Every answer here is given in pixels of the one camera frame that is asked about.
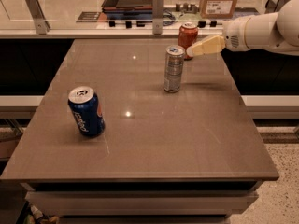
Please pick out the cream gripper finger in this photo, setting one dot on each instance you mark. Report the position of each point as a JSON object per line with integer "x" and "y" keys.
{"x": 209, "y": 45}

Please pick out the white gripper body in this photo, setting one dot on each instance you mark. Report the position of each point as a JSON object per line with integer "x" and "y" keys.
{"x": 233, "y": 34}

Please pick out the red coke can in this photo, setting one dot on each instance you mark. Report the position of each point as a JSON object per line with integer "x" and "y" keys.
{"x": 187, "y": 34}

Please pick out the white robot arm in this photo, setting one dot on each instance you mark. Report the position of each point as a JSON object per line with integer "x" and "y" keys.
{"x": 276, "y": 32}

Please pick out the tall silver energy drink can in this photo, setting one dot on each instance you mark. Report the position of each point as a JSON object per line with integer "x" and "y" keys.
{"x": 174, "y": 60}

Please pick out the blue pepsi can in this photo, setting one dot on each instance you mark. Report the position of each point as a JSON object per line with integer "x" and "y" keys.
{"x": 86, "y": 110}

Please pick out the cardboard box with label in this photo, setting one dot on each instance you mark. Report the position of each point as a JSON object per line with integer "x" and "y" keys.
{"x": 217, "y": 9}

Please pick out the grey table drawer front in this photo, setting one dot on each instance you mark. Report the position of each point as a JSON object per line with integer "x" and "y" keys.
{"x": 95, "y": 203}

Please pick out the right metal railing post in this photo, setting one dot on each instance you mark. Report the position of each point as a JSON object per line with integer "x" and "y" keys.
{"x": 272, "y": 6}

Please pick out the metal railing post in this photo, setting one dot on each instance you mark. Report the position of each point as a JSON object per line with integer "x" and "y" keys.
{"x": 157, "y": 16}
{"x": 272, "y": 6}
{"x": 40, "y": 22}

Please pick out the middle metal railing post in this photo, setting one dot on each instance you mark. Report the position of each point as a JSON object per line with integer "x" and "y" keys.
{"x": 157, "y": 16}

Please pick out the left metal railing post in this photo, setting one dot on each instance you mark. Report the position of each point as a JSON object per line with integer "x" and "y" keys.
{"x": 40, "y": 22}

